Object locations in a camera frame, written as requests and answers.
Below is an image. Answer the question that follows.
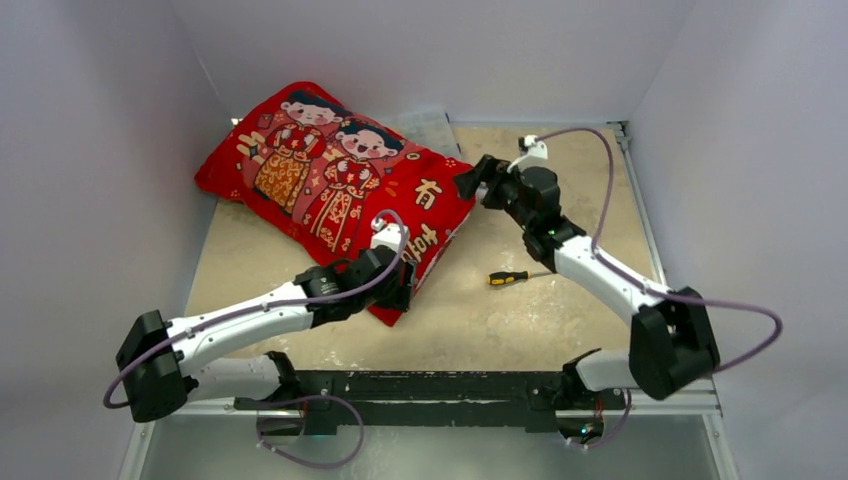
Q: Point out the yellow black screwdriver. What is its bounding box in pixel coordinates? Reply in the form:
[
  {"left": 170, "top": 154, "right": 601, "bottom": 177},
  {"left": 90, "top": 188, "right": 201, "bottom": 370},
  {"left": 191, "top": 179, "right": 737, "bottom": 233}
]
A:
[{"left": 486, "top": 270, "right": 551, "bottom": 287}]

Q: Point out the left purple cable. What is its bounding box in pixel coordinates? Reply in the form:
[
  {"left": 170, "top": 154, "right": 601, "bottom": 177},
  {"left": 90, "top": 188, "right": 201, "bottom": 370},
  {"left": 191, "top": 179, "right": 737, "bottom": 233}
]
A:
[{"left": 101, "top": 209, "right": 412, "bottom": 411}]

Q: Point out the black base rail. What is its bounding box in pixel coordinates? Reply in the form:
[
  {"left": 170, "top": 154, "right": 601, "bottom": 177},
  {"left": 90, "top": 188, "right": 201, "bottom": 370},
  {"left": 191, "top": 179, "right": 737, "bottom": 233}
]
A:
[{"left": 234, "top": 352, "right": 632, "bottom": 440}]

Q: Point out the clear plastic organizer box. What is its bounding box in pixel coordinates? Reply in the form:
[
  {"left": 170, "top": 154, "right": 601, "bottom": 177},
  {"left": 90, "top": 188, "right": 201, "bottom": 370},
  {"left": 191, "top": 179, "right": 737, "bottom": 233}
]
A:
[{"left": 395, "top": 105, "right": 462, "bottom": 160}]

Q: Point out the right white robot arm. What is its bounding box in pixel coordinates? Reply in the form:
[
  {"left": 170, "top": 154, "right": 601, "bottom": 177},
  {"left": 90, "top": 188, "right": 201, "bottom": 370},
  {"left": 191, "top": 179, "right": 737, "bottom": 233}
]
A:
[{"left": 454, "top": 155, "right": 720, "bottom": 407}]

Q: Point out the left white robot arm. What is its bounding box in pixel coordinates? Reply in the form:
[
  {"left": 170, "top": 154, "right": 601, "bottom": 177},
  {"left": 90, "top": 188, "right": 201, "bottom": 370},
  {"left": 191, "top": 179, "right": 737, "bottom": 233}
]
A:
[{"left": 102, "top": 246, "right": 418, "bottom": 423}]

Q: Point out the red printed pillowcase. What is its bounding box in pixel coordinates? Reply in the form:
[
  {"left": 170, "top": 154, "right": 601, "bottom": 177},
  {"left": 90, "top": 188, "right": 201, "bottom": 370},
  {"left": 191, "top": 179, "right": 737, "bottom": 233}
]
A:
[{"left": 194, "top": 81, "right": 474, "bottom": 287}]

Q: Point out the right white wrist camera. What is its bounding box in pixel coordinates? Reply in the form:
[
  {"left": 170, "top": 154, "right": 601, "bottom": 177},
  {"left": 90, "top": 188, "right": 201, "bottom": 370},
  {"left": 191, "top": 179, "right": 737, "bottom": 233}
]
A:
[{"left": 506, "top": 135, "right": 548, "bottom": 173}]

